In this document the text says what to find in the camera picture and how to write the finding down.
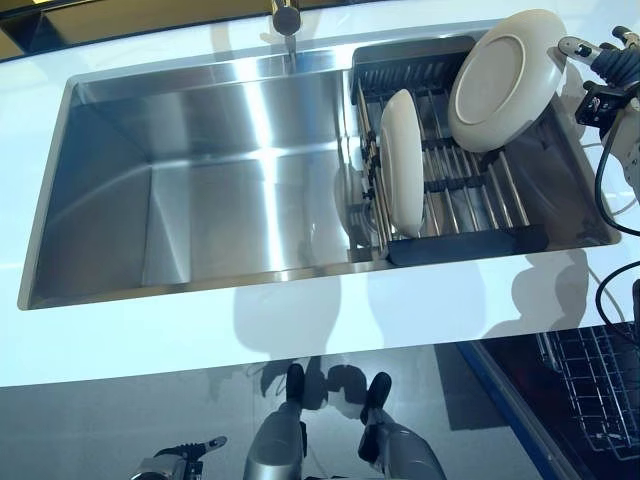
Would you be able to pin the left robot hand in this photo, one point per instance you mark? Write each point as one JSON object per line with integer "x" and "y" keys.
{"x": 185, "y": 452}

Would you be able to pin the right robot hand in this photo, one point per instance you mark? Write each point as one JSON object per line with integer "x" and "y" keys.
{"x": 622, "y": 60}

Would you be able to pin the black left robot foot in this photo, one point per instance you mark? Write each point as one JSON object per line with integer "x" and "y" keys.
{"x": 295, "y": 382}

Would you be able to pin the black robot foot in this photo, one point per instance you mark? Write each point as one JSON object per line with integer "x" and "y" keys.
{"x": 379, "y": 387}
{"x": 295, "y": 382}

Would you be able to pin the black right robot foot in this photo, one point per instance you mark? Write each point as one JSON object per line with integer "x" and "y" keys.
{"x": 379, "y": 387}

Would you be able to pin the black sink dish rack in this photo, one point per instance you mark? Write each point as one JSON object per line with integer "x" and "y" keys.
{"x": 475, "y": 245}

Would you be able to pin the stainless steel sink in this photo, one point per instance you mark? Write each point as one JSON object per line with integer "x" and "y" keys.
{"x": 225, "y": 165}

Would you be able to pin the chrome kitchen faucet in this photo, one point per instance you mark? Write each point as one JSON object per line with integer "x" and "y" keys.
{"x": 285, "y": 20}

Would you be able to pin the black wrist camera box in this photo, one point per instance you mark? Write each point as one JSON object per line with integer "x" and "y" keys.
{"x": 600, "y": 105}

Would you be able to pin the yellow window with dark frame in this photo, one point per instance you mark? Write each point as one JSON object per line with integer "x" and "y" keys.
{"x": 125, "y": 20}

